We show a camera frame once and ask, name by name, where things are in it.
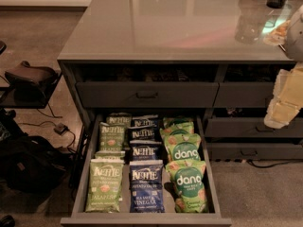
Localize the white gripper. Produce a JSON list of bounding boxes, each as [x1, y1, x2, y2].
[[264, 63, 303, 129]]

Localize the blue kettle chip bag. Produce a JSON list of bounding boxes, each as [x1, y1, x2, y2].
[[132, 114, 159, 128], [130, 140, 162, 161], [128, 127, 155, 141], [130, 160, 165, 213]]

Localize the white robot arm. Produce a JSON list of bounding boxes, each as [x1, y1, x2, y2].
[[263, 6, 303, 129]]

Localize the top right drawer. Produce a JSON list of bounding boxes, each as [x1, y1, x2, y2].
[[214, 82, 274, 108]]

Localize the middle right drawer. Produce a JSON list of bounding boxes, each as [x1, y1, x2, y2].
[[205, 117, 303, 138]]

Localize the bottom right drawer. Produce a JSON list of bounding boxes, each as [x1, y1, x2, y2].
[[206, 143, 303, 160]]

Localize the green dang chip bag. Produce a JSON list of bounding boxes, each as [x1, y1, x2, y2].
[[160, 122, 194, 139], [164, 133, 201, 162], [166, 159, 207, 213], [163, 117, 193, 128]]

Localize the back green Dang chip bag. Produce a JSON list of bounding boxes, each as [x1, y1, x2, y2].
[[163, 117, 193, 128]]

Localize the grey drawer cabinet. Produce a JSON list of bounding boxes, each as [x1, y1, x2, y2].
[[59, 0, 303, 227]]

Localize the front green Dang chip bag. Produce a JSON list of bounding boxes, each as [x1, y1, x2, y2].
[[166, 159, 207, 213]]

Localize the back green Kettle bag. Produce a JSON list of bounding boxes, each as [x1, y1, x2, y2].
[[106, 113, 132, 127]]

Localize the top left drawer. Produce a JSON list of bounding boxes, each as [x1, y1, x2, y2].
[[75, 81, 219, 108]]

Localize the front green Kettle jalapeno bag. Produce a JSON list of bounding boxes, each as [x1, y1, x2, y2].
[[85, 158, 124, 213]]

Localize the open middle drawer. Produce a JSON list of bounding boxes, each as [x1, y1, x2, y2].
[[61, 114, 232, 227]]

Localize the brown bag on stand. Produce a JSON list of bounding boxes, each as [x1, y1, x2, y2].
[[5, 61, 59, 95]]

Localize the black power adapter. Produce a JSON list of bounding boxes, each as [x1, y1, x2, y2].
[[54, 123, 68, 135]]

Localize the black backpack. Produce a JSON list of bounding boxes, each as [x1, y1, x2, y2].
[[0, 136, 70, 193]]

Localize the black low stand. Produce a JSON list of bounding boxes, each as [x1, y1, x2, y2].
[[0, 70, 62, 109]]

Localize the black floor cable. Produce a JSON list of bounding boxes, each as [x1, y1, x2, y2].
[[245, 159, 303, 169]]

